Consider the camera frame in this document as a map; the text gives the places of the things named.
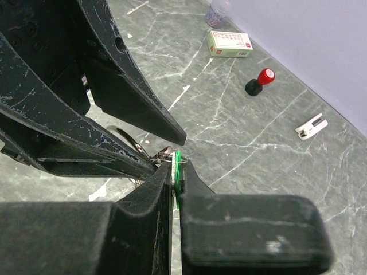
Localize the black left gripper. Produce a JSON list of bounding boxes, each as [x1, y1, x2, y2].
[[1, 1, 90, 115]]

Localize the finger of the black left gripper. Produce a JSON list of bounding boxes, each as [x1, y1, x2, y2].
[[77, 1, 186, 145], [1, 36, 157, 179]]

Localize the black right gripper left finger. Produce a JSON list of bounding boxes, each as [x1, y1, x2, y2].
[[1, 164, 172, 274]]

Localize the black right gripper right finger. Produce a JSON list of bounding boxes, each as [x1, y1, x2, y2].
[[180, 162, 334, 274]]

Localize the silver metal keyring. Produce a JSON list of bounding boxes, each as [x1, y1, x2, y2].
[[115, 128, 150, 159]]

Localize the green key tag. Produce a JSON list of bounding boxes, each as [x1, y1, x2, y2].
[[171, 151, 182, 209]]

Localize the white staples box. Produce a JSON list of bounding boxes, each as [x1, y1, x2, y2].
[[207, 30, 253, 58]]

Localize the clear cup of paper clips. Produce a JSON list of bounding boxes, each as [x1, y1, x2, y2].
[[205, 0, 231, 28]]

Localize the red and black stamp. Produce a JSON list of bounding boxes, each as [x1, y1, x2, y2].
[[245, 68, 275, 97]]

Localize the white stapler remover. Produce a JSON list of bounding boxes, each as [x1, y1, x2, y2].
[[295, 113, 328, 141]]

